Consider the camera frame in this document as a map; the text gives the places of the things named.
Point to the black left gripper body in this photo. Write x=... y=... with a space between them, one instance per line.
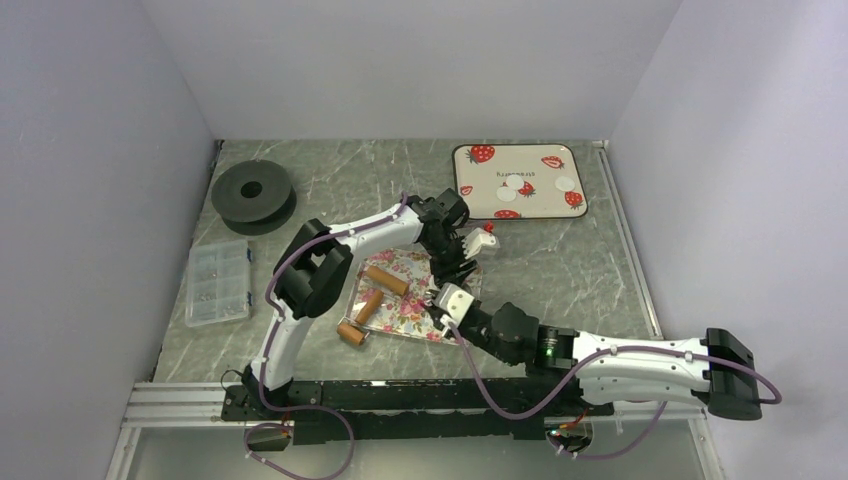
x=447 y=256

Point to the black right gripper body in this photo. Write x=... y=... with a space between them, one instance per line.
x=479 y=331

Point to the floral print tray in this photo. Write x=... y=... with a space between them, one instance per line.
x=398 y=314

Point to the wooden rolling pin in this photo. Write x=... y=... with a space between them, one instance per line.
x=352 y=330

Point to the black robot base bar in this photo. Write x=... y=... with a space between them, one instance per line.
x=323 y=411

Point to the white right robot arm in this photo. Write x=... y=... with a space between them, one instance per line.
x=715 y=372

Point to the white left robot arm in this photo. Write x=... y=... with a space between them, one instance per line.
x=310 y=275

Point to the round white wrapper left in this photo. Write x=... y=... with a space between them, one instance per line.
x=506 y=194

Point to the round white wrapper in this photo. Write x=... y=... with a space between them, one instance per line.
x=565 y=184
x=506 y=194
x=514 y=182

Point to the strawberry print tray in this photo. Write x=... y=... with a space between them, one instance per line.
x=480 y=169

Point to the round white wrapper middle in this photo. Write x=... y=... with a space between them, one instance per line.
x=514 y=182

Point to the round white wrapper right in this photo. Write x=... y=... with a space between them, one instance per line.
x=565 y=184

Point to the black filament spool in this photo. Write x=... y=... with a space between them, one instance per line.
x=254 y=197

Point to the clear plastic parts box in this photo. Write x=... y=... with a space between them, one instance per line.
x=218 y=283

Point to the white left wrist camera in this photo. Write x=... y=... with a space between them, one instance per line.
x=480 y=240

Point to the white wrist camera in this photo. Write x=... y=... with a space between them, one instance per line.
x=480 y=240
x=451 y=303

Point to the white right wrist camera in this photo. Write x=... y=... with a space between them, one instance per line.
x=451 y=303

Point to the aluminium frame rail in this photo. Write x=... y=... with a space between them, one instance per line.
x=174 y=405

